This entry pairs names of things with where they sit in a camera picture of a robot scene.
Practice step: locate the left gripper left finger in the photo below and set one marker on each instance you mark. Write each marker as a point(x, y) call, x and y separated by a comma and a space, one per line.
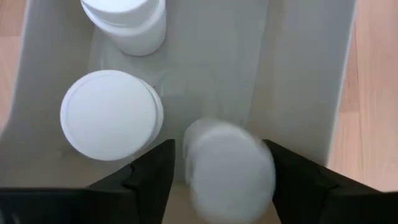
point(124, 199)

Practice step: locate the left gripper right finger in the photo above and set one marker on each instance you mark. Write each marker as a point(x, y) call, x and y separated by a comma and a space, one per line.
point(326, 199)

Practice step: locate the white pill bottle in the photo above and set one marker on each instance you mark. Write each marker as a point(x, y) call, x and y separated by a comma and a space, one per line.
point(230, 174)
point(130, 28)
point(109, 115)

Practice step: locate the grey plastic basket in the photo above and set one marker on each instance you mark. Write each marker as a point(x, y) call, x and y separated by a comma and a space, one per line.
point(217, 62)

